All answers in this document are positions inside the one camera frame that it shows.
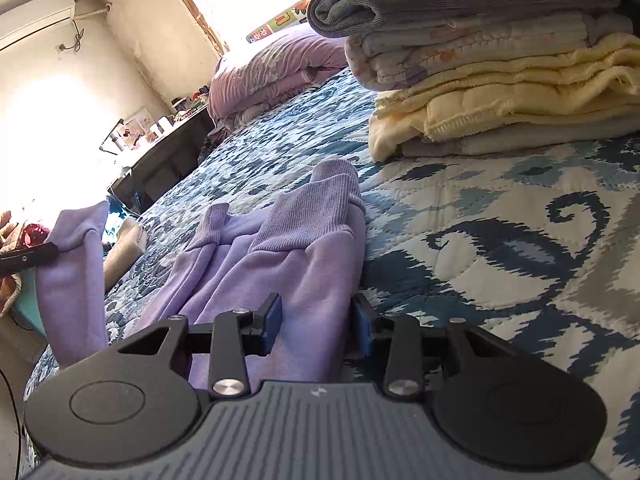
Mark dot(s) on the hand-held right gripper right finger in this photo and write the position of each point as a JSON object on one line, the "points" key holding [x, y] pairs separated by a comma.
{"points": [[362, 321]]}

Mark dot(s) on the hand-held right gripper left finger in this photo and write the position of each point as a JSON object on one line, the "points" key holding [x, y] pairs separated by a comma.
{"points": [[272, 317]]}

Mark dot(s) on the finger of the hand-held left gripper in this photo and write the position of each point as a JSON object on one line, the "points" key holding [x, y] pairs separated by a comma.
{"points": [[30, 257]]}

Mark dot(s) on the purple sweatshirt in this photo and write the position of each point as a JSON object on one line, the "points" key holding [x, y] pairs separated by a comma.
{"points": [[300, 270]]}

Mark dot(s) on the beige sweater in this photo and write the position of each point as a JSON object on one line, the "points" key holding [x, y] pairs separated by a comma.
{"points": [[122, 255]]}

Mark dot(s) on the dark desk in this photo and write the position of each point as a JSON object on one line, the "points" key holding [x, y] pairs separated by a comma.
{"points": [[160, 165]]}

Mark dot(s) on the blue patterned bed quilt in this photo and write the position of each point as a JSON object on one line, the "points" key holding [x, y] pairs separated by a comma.
{"points": [[490, 220]]}

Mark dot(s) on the white air conditioner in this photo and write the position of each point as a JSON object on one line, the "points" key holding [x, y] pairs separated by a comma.
{"points": [[32, 17]]}

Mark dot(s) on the purple pillow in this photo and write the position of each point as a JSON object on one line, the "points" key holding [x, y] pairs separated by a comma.
{"points": [[265, 77]]}

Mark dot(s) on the yellow folded blanket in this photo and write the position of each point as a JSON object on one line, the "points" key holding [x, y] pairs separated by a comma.
{"points": [[525, 102]]}

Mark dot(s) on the white floral folded blanket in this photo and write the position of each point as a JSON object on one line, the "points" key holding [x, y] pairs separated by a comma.
{"points": [[450, 52]]}

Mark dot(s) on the colourful alphabet mat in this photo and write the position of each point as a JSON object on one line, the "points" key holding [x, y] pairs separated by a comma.
{"points": [[280, 20]]}

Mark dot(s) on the grey folded sweater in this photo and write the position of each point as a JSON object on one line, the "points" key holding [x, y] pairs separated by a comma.
{"points": [[450, 5]]}

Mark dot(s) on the picture frame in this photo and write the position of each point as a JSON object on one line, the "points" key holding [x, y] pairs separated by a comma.
{"points": [[132, 127]]}

